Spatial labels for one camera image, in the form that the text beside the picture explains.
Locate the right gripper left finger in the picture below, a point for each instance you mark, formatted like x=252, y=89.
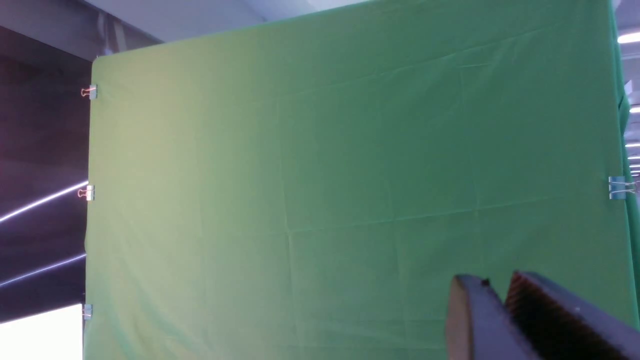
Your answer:
x=478, y=326

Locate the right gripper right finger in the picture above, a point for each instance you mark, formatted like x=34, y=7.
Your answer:
x=561, y=325

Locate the binder clip right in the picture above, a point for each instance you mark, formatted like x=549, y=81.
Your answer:
x=621, y=188

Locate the binder clip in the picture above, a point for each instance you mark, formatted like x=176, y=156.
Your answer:
x=621, y=188
x=87, y=311
x=90, y=92
x=87, y=192

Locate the green backdrop cloth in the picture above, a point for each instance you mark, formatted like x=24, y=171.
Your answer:
x=306, y=189

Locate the binder clip lower left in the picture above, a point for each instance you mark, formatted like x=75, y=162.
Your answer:
x=87, y=311

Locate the binder clip middle left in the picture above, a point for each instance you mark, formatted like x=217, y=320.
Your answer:
x=87, y=192

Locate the binder clip upper left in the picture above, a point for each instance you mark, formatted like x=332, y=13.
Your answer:
x=90, y=92

